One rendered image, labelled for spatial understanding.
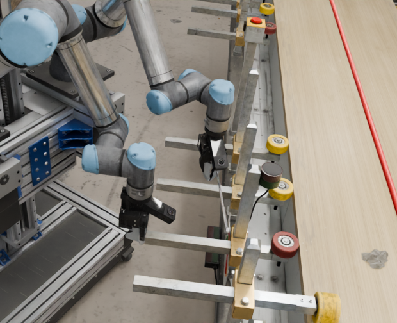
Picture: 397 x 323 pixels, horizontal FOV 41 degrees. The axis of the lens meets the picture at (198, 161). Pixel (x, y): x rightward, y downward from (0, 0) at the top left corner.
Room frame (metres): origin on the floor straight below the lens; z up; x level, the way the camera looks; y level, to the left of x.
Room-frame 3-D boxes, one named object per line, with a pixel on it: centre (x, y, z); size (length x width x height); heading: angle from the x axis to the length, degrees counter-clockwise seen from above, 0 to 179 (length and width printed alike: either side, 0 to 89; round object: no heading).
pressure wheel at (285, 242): (1.10, -0.29, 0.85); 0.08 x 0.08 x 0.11
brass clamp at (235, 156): (1.61, -0.15, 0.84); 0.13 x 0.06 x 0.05; 1
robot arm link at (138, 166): (1.09, 0.15, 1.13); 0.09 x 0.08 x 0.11; 91
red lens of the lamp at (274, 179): (1.14, -0.20, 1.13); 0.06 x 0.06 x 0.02
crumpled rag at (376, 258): (1.08, -0.56, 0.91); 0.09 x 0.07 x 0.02; 118
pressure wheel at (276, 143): (1.60, -0.28, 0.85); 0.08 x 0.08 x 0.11
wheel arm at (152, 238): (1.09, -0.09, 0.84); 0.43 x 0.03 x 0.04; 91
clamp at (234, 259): (1.11, -0.16, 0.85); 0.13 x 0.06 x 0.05; 1
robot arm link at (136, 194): (1.09, 0.15, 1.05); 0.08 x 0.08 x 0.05
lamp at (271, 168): (1.14, -0.20, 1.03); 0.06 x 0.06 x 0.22; 1
